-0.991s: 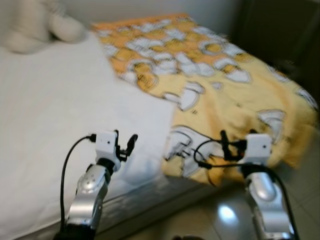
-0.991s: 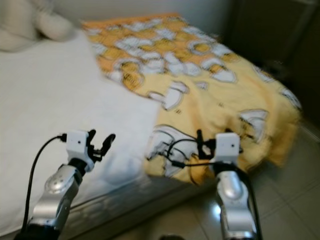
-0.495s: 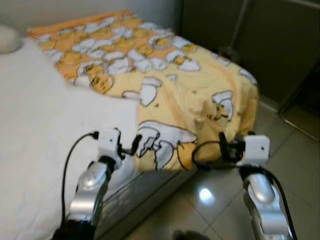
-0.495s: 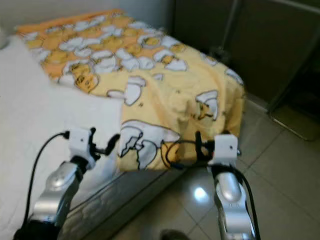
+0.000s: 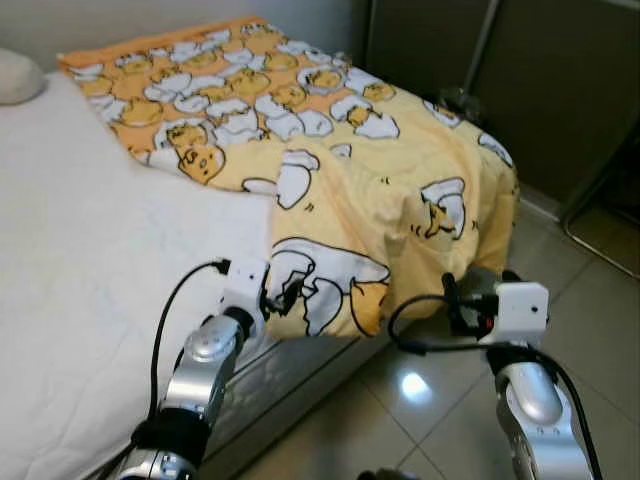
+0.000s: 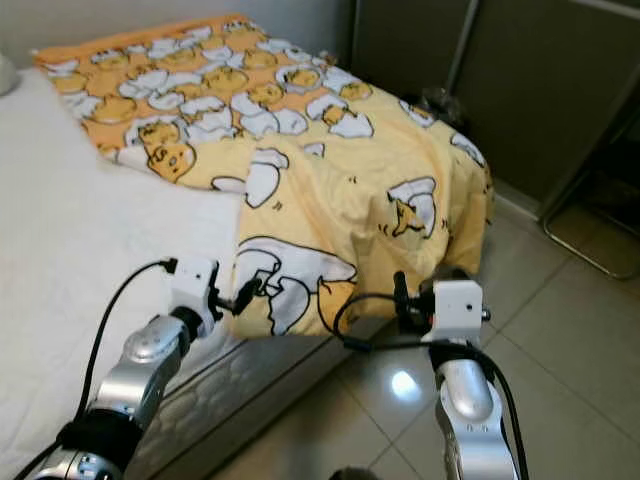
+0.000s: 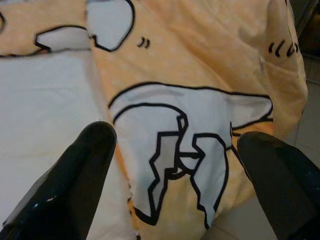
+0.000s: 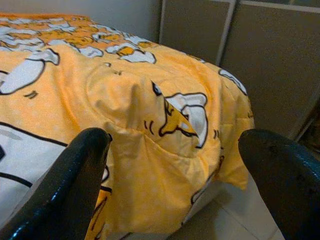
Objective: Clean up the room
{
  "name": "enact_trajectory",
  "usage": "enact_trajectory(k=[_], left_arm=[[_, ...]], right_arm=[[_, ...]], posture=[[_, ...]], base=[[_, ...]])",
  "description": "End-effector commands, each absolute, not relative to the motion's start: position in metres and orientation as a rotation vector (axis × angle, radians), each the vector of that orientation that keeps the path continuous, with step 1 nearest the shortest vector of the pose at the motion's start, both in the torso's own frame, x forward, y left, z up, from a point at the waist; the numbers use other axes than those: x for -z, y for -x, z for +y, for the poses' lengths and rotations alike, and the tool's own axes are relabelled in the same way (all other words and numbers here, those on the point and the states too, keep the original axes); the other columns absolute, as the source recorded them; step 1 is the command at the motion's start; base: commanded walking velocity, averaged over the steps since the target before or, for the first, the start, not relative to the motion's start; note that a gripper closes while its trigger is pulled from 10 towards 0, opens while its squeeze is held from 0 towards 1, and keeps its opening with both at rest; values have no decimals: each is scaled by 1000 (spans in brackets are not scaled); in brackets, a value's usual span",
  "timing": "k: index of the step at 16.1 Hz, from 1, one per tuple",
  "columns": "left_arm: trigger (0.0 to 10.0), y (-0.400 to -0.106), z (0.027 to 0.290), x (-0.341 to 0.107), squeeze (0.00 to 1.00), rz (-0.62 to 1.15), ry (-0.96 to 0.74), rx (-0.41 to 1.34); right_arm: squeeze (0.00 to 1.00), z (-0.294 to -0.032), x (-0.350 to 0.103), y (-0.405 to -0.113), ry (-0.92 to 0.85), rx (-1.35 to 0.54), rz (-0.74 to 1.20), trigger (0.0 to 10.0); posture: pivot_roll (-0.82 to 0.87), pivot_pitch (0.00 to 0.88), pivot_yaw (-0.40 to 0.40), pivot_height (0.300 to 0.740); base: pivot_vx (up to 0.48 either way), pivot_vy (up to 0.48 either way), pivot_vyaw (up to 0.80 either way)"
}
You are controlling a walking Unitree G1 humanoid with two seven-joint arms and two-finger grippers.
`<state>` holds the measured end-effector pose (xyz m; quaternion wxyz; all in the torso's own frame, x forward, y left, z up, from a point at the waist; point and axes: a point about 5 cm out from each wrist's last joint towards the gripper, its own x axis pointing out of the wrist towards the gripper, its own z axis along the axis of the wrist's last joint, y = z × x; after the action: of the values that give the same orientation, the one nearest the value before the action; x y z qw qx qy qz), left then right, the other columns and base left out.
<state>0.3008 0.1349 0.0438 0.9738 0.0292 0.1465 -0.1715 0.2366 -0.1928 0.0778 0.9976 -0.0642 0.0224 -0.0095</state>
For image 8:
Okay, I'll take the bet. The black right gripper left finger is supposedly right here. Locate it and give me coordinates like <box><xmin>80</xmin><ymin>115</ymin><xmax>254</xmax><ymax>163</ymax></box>
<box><xmin>0</xmin><ymin>127</ymin><xmax>112</xmax><ymax>240</ymax></box>

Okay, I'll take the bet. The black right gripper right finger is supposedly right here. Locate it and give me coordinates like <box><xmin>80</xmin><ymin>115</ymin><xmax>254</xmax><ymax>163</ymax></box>
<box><xmin>237</xmin><ymin>128</ymin><xmax>320</xmax><ymax>240</ymax></box>

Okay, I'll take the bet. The yellow cartoon print blanket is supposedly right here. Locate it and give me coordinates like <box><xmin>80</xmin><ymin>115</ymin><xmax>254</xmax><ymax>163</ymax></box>
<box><xmin>0</xmin><ymin>12</ymin><xmax>256</xmax><ymax>240</ymax></box>

